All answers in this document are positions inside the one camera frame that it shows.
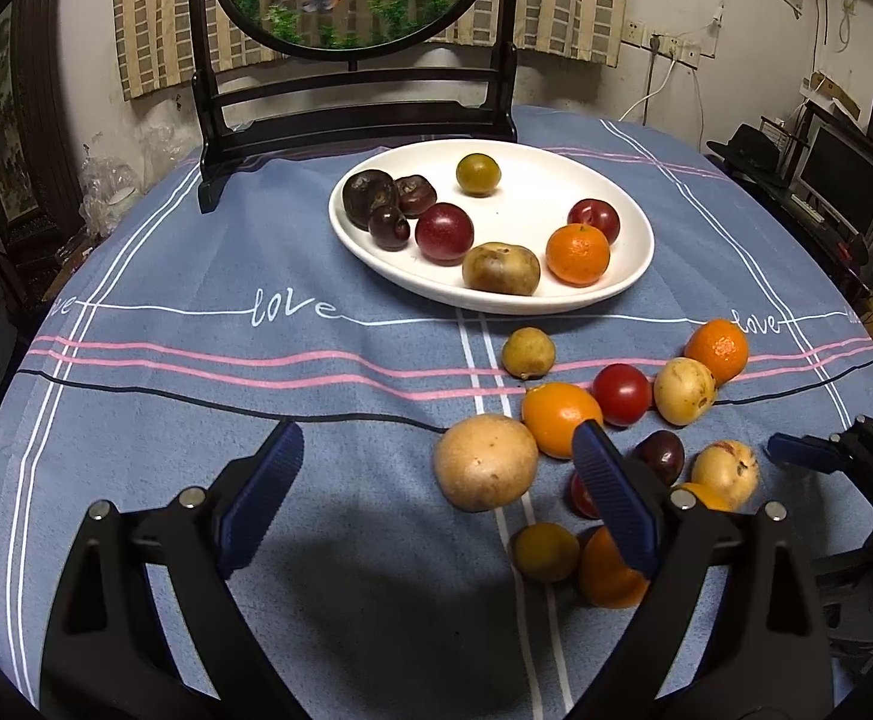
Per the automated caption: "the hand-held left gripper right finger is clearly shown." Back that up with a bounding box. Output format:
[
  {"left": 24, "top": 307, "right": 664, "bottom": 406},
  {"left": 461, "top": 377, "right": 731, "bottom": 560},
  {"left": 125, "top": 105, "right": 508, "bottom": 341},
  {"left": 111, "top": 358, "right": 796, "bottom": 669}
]
[{"left": 571, "top": 418, "right": 835, "bottom": 720}]

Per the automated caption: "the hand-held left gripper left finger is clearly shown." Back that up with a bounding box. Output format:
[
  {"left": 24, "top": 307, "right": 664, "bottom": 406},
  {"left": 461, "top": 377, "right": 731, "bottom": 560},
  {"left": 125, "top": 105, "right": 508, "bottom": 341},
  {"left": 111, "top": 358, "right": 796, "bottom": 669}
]
[{"left": 38, "top": 418, "right": 306, "bottom": 720}]

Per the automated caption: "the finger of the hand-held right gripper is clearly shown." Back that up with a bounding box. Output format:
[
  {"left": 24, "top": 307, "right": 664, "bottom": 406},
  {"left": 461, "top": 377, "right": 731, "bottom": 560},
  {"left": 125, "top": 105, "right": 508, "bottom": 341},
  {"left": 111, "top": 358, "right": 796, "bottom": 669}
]
[
  {"left": 768, "top": 416, "right": 873, "bottom": 515},
  {"left": 813, "top": 540, "right": 873, "bottom": 601}
]

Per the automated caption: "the small red tomato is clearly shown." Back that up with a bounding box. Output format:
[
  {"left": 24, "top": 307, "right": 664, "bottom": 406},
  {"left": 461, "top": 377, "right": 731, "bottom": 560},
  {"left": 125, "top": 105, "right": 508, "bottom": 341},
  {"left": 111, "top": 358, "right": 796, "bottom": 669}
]
[
  {"left": 592, "top": 364, "right": 652, "bottom": 428},
  {"left": 569, "top": 472, "right": 602, "bottom": 520}
]

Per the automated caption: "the smooth orange citrus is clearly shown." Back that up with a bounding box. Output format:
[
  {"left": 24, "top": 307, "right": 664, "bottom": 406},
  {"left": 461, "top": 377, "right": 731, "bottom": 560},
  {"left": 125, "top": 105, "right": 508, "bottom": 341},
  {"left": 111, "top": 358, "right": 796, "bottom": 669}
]
[
  {"left": 676, "top": 481, "right": 730, "bottom": 512},
  {"left": 577, "top": 526, "right": 651, "bottom": 610}
]

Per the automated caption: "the striped pale pepino melon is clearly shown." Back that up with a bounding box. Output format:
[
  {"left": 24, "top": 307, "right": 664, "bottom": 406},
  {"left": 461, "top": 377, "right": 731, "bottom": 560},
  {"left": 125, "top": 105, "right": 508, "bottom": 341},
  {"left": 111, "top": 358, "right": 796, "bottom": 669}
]
[{"left": 691, "top": 441, "right": 761, "bottom": 511}]

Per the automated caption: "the small yellow green plum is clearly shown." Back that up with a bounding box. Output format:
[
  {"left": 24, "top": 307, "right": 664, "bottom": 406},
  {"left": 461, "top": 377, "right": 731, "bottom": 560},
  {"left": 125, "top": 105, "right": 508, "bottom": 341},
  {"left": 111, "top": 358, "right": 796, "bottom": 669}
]
[
  {"left": 501, "top": 327, "right": 556, "bottom": 380},
  {"left": 511, "top": 523, "right": 582, "bottom": 584}
]

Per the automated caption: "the yellow orange citrus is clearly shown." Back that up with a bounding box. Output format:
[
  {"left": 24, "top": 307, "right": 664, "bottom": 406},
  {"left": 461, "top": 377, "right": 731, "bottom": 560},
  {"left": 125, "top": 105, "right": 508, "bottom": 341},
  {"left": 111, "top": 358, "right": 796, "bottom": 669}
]
[{"left": 521, "top": 382, "right": 604, "bottom": 460}]

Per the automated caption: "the pale yellow pepino melon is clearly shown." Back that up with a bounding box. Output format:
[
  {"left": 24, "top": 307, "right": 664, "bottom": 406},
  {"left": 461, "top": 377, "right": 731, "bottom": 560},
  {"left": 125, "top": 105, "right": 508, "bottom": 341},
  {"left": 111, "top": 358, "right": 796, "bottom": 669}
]
[{"left": 653, "top": 357, "right": 718, "bottom": 426}]

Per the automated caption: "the orange mandarin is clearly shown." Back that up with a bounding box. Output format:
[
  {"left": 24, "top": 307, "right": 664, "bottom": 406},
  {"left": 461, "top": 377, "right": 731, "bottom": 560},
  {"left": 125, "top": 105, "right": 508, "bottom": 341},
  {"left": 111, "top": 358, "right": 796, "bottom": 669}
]
[
  {"left": 684, "top": 319, "right": 750, "bottom": 383},
  {"left": 545, "top": 223, "right": 611, "bottom": 287}
]

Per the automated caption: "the large tan pepino melon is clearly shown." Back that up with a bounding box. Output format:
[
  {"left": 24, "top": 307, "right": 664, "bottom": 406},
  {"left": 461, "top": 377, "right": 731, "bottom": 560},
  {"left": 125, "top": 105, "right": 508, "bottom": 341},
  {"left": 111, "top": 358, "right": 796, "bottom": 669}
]
[{"left": 433, "top": 413, "right": 540, "bottom": 513}]

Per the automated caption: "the red plum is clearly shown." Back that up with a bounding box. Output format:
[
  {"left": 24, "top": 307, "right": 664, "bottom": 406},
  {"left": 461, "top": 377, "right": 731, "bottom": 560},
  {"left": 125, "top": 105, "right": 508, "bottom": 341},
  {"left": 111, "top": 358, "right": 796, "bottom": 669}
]
[
  {"left": 415, "top": 202, "right": 476, "bottom": 266},
  {"left": 567, "top": 198, "right": 622, "bottom": 245}
]

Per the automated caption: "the small dark purple plum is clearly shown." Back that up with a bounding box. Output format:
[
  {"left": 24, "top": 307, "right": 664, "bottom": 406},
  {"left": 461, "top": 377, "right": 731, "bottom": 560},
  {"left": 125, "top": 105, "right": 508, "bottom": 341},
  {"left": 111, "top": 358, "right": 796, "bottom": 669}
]
[{"left": 368, "top": 205, "right": 412, "bottom": 251}]

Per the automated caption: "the large dark wrinkled passion fruit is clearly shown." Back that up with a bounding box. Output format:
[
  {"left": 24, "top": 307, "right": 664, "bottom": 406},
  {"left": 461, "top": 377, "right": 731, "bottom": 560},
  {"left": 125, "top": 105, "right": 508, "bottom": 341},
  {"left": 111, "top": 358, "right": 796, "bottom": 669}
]
[{"left": 342, "top": 170, "right": 400, "bottom": 231}]

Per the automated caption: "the white oval plate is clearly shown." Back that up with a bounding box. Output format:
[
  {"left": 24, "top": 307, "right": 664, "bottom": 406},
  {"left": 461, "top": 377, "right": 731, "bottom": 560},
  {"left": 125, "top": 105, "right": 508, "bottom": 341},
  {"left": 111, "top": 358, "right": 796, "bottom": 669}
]
[{"left": 329, "top": 139, "right": 656, "bottom": 316}]

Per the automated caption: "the small dark wrinkled passion fruit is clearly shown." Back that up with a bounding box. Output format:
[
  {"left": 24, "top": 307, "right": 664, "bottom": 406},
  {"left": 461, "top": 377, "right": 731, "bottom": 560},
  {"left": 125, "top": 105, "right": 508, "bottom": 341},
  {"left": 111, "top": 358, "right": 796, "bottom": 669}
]
[{"left": 395, "top": 175, "right": 439, "bottom": 218}]

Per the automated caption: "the blue striped tablecloth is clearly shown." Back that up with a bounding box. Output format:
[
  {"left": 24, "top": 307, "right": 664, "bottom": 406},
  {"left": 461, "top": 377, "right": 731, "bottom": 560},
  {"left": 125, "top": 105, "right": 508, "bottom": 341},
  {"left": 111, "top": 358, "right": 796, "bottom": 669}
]
[{"left": 0, "top": 105, "right": 873, "bottom": 720}]

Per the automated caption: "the computer monitor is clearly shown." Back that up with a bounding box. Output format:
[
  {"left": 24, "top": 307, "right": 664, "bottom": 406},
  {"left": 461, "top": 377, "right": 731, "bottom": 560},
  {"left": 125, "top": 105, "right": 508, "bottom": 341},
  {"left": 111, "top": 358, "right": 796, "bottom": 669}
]
[{"left": 792, "top": 120, "right": 873, "bottom": 230}]

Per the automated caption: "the black hat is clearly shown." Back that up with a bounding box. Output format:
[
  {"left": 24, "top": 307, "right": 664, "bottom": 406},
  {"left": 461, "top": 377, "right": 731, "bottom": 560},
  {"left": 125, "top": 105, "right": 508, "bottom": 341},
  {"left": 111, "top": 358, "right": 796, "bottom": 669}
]
[{"left": 706, "top": 124, "right": 790, "bottom": 175}]

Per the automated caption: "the clear plastic bag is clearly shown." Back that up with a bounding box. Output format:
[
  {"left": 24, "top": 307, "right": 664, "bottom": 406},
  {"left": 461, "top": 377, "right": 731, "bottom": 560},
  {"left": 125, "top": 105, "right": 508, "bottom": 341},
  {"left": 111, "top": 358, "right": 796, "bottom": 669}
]
[{"left": 76, "top": 135, "right": 145, "bottom": 233}]

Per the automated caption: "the dark framed landscape painting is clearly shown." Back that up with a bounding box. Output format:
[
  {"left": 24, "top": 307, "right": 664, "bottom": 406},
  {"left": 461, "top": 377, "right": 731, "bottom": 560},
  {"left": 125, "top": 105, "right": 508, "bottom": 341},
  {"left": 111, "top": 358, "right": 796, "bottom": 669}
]
[{"left": 0, "top": 0, "right": 85, "bottom": 226}]

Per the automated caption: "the round goldfish table screen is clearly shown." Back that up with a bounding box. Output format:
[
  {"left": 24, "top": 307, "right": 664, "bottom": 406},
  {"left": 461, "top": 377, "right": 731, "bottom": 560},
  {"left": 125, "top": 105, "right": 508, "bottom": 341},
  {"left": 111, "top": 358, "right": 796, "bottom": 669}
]
[{"left": 188, "top": 0, "right": 520, "bottom": 215}]

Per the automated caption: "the beige checked curtain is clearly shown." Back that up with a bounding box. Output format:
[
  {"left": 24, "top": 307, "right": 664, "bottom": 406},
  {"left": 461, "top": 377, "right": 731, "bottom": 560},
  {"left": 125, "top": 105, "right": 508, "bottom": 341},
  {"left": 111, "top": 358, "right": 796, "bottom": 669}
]
[{"left": 112, "top": 0, "right": 632, "bottom": 102}]

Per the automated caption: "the white power cable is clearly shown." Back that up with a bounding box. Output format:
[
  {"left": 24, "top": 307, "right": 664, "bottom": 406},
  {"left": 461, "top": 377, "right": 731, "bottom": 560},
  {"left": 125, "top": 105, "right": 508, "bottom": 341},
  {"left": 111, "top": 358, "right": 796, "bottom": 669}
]
[{"left": 618, "top": 56, "right": 677, "bottom": 122}]

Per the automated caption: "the white double wall socket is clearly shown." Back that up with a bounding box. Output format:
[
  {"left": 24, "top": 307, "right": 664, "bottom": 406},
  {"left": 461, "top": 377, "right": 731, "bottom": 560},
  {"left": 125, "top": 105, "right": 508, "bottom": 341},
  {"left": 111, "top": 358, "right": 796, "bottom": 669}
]
[{"left": 650, "top": 34, "right": 700, "bottom": 65}]

